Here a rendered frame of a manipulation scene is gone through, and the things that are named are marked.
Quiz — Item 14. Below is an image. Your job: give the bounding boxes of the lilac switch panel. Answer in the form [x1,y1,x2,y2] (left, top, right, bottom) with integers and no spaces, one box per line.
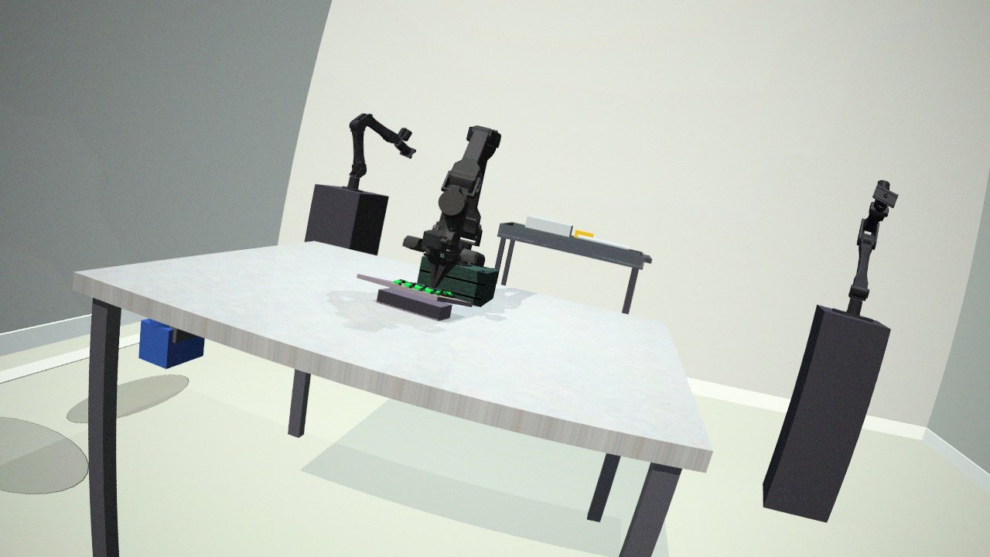
[357,274,473,322]

